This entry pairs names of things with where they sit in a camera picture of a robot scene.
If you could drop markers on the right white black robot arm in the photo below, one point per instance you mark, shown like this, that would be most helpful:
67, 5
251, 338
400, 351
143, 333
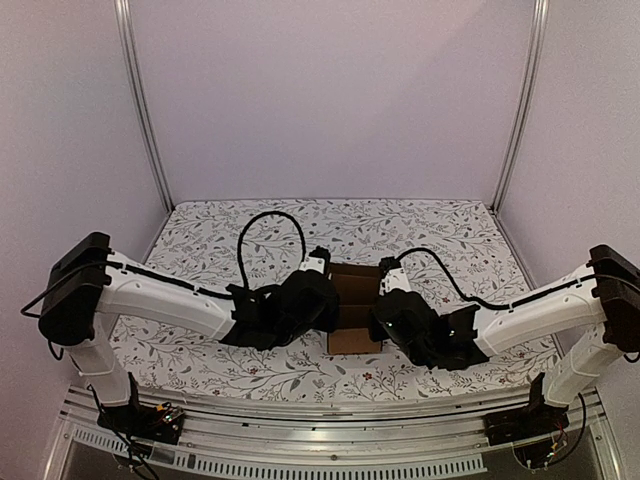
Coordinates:
601, 295

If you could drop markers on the aluminium frame post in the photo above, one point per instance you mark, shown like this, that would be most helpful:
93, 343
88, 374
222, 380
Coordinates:
124, 21
534, 53

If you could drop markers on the brown cardboard box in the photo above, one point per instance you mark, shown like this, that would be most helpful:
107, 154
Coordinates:
358, 290

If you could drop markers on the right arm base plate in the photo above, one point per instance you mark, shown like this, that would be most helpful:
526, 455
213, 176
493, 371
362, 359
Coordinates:
521, 423

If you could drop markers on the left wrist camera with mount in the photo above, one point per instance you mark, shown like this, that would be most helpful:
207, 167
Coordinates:
317, 260

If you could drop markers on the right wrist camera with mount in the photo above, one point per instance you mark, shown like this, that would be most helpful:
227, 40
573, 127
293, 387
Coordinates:
393, 276

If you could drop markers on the left aluminium frame post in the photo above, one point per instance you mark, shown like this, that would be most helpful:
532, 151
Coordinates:
124, 21

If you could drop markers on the floral patterned table mat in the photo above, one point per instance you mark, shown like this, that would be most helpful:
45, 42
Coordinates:
448, 248

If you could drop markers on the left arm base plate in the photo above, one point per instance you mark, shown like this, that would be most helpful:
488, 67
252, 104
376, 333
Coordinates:
161, 423

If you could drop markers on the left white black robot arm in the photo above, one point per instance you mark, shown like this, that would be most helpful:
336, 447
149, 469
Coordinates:
93, 279

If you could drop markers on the front aluminium rail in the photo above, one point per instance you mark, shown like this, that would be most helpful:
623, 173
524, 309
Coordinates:
409, 439

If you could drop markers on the right aluminium frame post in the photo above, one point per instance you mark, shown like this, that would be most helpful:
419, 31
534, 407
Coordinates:
534, 53

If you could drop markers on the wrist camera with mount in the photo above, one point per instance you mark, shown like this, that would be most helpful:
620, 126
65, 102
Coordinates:
317, 260
393, 276

